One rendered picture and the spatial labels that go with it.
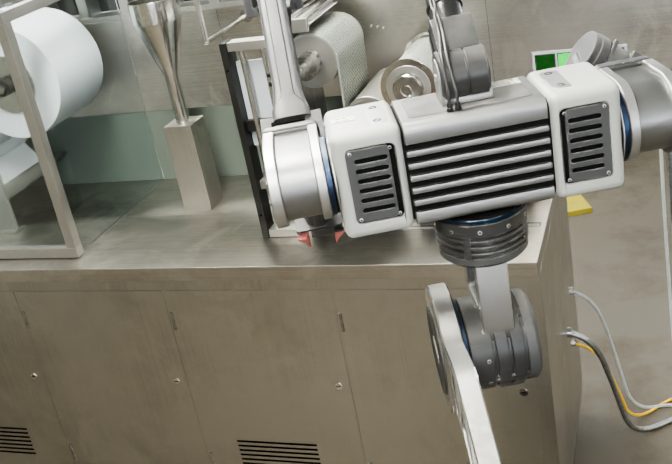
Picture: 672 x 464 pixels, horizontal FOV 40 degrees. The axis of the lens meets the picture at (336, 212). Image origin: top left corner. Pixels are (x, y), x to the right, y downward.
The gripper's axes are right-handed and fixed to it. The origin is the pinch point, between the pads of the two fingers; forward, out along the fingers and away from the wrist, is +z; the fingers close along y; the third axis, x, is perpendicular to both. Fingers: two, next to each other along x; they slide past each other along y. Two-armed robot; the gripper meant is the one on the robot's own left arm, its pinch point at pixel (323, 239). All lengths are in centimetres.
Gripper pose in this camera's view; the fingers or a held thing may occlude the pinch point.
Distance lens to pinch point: 209.7
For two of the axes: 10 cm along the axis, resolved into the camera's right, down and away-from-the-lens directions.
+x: 1.5, 7.8, -6.1
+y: -9.8, 1.9, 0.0
